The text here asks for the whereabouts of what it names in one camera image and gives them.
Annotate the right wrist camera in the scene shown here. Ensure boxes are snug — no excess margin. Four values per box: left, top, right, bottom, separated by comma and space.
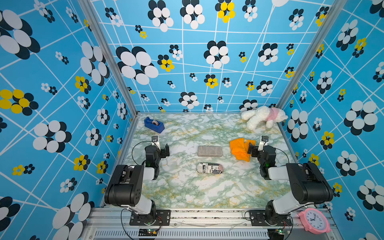
258, 136, 269, 151

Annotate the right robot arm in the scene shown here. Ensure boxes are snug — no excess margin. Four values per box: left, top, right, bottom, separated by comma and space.
248, 144, 334, 225

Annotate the white plush dog toy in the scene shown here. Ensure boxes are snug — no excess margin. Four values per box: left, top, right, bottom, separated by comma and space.
241, 106, 288, 131

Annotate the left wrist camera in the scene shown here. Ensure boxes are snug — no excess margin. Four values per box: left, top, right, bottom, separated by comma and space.
151, 136, 161, 149

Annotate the newspaper print eyeglass case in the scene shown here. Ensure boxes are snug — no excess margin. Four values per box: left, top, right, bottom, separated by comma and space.
197, 163, 224, 175

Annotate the orange microfiber cloth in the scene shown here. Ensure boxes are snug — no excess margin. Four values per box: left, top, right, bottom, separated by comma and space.
230, 138, 256, 162

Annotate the blue tape dispenser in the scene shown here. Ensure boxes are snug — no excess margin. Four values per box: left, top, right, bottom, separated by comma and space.
144, 117, 165, 134

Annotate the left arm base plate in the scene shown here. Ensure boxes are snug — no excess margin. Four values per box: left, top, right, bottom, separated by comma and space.
130, 210, 171, 226

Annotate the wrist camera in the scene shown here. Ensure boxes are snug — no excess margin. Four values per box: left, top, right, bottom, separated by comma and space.
258, 136, 269, 151
151, 136, 161, 149

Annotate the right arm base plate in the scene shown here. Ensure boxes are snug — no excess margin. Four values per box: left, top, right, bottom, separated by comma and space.
245, 210, 293, 227

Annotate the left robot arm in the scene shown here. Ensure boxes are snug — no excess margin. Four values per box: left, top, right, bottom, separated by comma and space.
105, 144, 171, 226

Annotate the grey rectangular case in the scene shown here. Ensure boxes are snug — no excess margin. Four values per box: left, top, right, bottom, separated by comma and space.
198, 146, 223, 158

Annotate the aluminium front rail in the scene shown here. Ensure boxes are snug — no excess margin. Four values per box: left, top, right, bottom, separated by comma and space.
81, 208, 342, 240

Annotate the pink alarm clock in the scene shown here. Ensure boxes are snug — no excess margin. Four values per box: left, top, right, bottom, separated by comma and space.
298, 208, 331, 235

